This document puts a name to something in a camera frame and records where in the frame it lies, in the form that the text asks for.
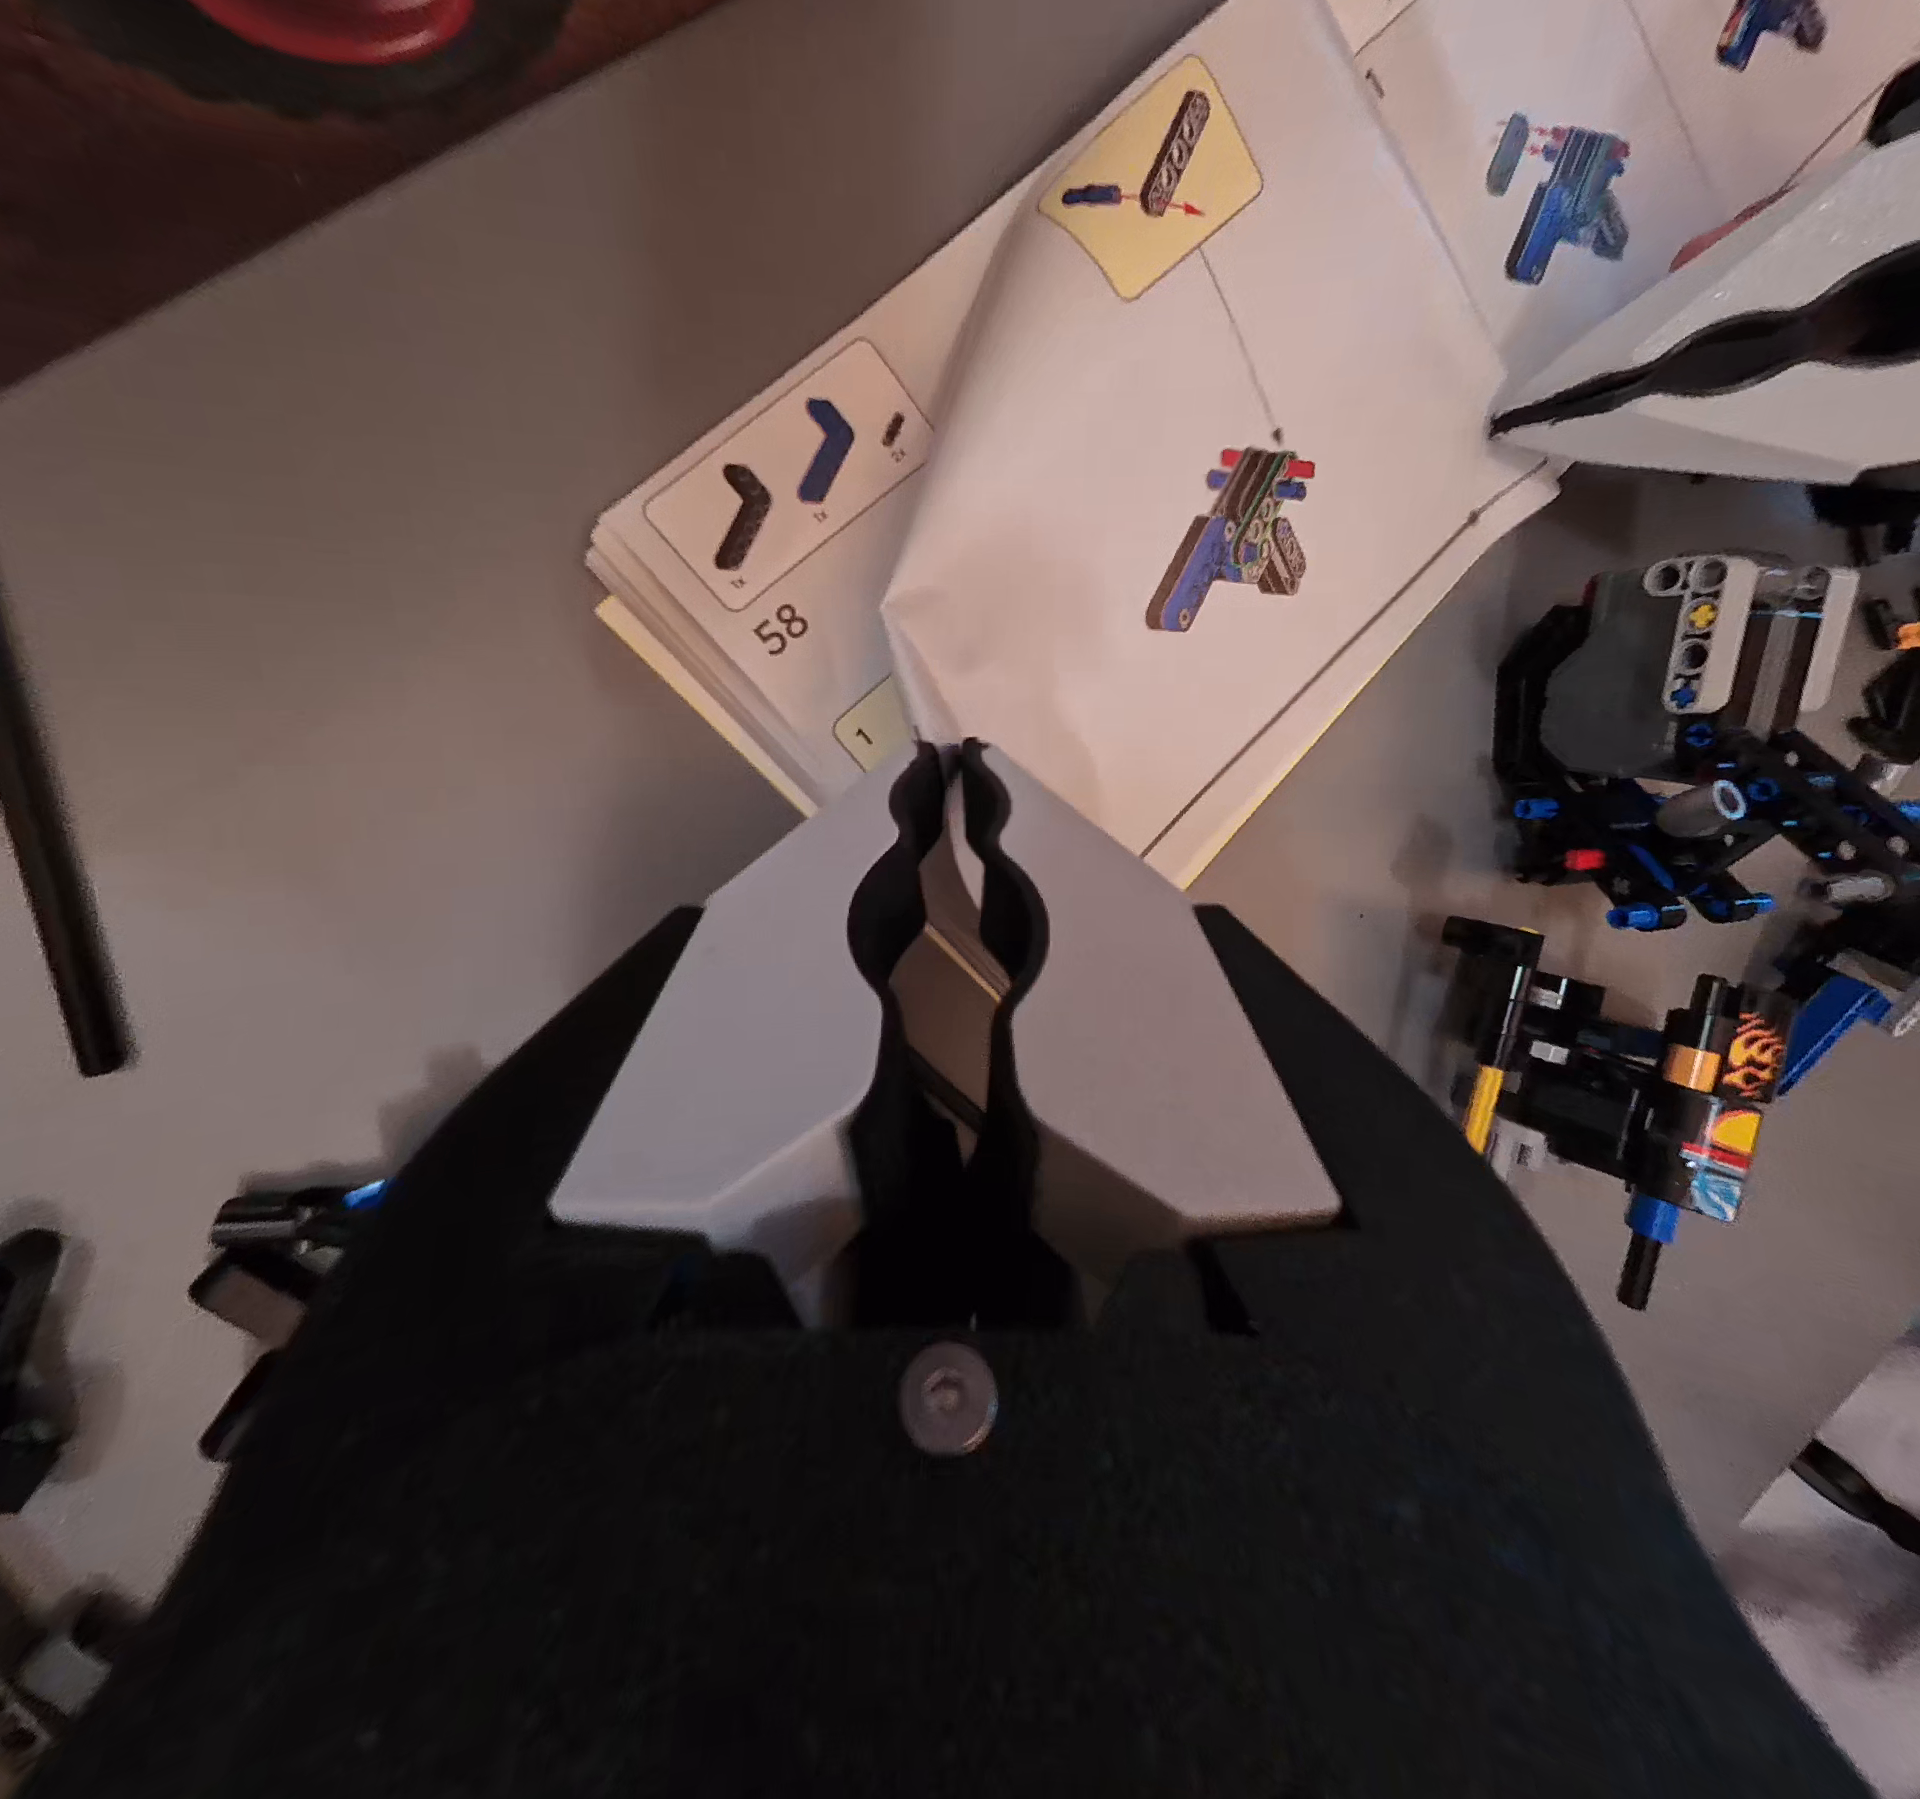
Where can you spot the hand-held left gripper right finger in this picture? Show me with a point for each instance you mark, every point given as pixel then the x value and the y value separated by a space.
pixel 1170 1080

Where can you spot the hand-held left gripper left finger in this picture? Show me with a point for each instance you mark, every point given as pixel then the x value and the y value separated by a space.
pixel 751 1080

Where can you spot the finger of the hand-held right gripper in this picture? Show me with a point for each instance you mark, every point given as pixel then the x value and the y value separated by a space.
pixel 1799 240
pixel 1771 436

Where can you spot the lego instruction booklet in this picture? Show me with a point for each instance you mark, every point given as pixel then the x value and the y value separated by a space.
pixel 1200 330

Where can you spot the partly built lego model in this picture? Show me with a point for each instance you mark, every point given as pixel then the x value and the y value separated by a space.
pixel 1619 690

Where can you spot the black lego beam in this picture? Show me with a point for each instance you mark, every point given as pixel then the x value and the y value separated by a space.
pixel 30 1350

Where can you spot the lego set box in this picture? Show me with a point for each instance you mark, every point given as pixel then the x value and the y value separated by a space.
pixel 150 254

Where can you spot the long black rod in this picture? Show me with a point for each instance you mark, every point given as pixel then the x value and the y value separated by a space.
pixel 60 900

